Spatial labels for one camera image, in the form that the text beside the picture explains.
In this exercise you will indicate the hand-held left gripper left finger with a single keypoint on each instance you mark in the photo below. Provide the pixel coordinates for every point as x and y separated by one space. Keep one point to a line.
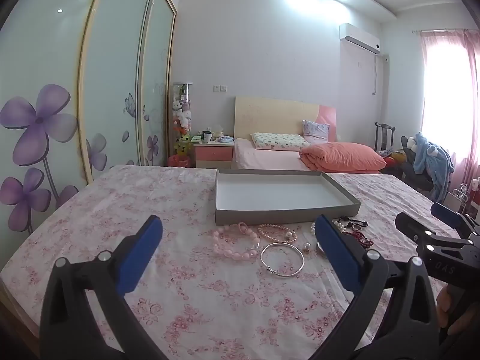
142 255

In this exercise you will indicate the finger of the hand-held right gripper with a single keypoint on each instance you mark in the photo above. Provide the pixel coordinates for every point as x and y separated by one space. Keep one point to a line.
446 213
420 230

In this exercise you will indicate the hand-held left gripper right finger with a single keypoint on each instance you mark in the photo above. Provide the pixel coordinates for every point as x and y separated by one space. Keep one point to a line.
337 255

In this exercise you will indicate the grey cardboard tray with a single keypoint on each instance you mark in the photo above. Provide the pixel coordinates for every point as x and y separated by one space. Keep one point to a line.
277 195

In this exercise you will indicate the person's right hand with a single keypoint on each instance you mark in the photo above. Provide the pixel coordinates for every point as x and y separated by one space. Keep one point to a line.
445 307

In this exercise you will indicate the pearl earring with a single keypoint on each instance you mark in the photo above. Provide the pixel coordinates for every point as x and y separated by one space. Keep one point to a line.
306 246

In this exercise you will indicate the black office chair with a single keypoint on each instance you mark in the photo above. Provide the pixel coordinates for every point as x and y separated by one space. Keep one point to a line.
407 168

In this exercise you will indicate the pink floral cloth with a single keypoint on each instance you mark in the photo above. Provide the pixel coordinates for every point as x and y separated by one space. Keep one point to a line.
187 307

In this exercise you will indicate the pile of colourful clothes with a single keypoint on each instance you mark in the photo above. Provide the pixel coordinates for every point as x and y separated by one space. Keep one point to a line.
393 157

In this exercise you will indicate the pink curtain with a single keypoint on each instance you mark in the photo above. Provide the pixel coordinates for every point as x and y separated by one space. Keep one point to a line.
472 120

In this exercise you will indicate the folded orange duvet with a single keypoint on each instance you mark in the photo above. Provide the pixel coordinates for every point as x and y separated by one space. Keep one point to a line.
341 155

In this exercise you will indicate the dark wooden chair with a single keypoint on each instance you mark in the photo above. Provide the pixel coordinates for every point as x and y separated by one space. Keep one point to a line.
384 135

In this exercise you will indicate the red plastic bag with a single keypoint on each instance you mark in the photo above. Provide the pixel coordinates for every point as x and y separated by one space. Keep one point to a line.
179 160

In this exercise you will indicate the bed with pink sheet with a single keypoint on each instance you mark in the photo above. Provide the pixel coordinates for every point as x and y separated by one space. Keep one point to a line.
270 157

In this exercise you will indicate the pink and beige nightstand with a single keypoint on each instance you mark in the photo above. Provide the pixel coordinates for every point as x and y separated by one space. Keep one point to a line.
212 154

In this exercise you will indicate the small lilac pillow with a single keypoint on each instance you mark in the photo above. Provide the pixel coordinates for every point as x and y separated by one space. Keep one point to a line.
315 130

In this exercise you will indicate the floral print pillow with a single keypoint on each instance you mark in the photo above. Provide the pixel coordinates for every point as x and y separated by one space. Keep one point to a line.
279 141

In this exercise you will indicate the white mug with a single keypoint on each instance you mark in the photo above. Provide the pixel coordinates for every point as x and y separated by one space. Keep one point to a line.
206 137

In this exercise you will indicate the light blue cloth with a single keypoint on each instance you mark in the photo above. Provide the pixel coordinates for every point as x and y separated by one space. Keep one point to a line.
226 139

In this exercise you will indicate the clear tube of plush toys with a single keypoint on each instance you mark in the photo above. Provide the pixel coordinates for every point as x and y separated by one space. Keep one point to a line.
182 116

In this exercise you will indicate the beige and pink headboard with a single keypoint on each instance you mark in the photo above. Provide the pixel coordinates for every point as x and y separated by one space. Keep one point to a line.
270 116

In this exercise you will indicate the white air conditioner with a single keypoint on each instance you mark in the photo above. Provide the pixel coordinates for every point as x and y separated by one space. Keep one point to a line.
358 35

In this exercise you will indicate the wardrobe with purple flower doors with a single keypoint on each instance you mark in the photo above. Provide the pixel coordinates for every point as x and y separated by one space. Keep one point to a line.
41 82

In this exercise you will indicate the wall switch plate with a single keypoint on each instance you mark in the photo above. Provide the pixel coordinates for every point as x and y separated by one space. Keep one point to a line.
220 88

